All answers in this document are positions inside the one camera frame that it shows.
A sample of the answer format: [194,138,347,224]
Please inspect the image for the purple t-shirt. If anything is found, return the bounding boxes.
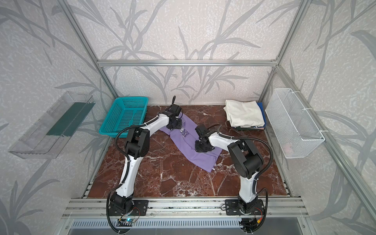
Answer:
[160,113,223,173]

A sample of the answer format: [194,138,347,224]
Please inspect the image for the teal plastic basket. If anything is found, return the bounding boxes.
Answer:
[99,97,148,138]

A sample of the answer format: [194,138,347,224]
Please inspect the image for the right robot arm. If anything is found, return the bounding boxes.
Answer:
[195,125,274,215]

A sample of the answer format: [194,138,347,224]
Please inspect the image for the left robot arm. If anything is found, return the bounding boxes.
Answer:
[106,104,182,216]

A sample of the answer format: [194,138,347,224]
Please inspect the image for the folded cream t-shirt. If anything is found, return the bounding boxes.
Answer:
[223,99,264,128]

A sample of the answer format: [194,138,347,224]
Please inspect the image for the folded blue t-shirt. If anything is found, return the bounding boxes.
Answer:
[257,102,266,130]

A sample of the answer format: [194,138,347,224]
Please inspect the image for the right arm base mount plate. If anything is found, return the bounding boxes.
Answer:
[225,198,267,216]

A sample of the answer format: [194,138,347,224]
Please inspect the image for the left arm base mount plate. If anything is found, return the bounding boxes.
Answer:
[109,200,149,216]

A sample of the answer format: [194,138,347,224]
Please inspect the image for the white wire mesh basket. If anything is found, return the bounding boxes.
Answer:
[265,88,325,159]

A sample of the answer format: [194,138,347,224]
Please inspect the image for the clear plastic wall shelf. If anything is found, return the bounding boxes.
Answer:
[9,92,96,160]

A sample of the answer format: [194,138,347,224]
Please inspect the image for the aluminium front rail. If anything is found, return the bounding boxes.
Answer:
[62,197,309,219]

